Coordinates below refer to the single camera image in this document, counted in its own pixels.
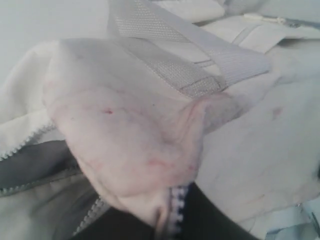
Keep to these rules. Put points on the white fabric backpack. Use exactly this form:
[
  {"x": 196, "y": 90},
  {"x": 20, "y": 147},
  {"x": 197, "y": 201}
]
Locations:
[{"x": 221, "y": 93}]

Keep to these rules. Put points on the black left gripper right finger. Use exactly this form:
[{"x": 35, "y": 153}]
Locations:
[{"x": 202, "y": 220}]

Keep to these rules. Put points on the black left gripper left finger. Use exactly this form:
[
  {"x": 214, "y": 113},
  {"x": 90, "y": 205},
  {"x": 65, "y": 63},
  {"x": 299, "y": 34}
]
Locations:
[{"x": 116, "y": 225}]

